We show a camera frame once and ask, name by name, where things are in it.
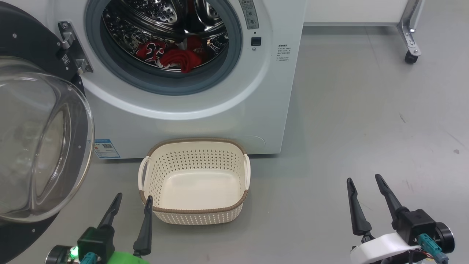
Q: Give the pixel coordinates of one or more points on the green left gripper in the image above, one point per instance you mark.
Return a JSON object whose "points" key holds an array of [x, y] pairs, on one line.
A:
{"points": [[124, 259]]}

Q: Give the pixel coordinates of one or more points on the round glass washer door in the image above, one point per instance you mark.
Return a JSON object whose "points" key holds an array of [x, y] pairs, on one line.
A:
{"points": [[44, 146]]}

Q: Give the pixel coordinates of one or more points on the white partition panel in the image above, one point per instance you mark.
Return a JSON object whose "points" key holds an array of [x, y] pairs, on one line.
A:
{"points": [[355, 11]]}

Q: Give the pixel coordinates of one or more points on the metal cart leg with caster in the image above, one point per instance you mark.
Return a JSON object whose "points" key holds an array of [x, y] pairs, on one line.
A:
{"points": [[409, 33]]}

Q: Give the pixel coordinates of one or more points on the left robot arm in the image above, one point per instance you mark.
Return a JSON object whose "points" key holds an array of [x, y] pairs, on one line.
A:
{"points": [[60, 256]]}

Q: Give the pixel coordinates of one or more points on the cream perforated laundry basket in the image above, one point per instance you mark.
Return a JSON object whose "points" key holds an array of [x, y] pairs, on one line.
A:
{"points": [[198, 187]]}

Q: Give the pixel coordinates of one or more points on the red basketball jersey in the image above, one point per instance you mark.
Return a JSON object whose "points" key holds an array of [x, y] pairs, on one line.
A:
{"points": [[181, 58]]}

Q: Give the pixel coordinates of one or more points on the metal door hinge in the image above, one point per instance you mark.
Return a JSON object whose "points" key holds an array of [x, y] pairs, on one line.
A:
{"points": [[71, 46]]}

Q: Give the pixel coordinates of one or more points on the white front-load washing machine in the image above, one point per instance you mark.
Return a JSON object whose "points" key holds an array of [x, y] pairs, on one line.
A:
{"points": [[205, 110]]}

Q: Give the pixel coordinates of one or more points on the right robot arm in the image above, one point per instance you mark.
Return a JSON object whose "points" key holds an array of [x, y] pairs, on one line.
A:
{"points": [[445, 236]]}

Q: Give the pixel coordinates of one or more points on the blue energy label sticker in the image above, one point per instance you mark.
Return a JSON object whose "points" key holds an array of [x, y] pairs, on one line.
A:
{"points": [[106, 148]]}

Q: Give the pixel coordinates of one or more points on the black caster wheel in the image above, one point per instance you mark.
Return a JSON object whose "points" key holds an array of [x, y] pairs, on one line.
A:
{"points": [[410, 58]]}

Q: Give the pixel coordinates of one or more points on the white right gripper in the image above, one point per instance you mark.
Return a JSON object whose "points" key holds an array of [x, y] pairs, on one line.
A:
{"points": [[381, 249]]}

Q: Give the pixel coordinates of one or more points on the grey rubber door seal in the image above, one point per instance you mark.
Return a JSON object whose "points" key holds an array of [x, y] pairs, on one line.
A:
{"points": [[165, 82]]}

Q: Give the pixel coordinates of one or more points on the stainless steel washer drum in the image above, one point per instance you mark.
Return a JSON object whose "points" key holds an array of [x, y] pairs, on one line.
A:
{"points": [[146, 14]]}

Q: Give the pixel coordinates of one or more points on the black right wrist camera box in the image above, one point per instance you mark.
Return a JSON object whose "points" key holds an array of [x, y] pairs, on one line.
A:
{"points": [[416, 223]]}

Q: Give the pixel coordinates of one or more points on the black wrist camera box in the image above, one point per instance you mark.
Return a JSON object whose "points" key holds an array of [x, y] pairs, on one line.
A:
{"points": [[95, 242], [416, 223]]}

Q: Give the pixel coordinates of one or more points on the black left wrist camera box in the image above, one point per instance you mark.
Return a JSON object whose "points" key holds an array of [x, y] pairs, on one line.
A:
{"points": [[95, 242]]}

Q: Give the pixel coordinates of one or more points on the grey warning sticker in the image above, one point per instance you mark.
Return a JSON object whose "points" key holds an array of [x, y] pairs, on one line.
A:
{"points": [[249, 14]]}

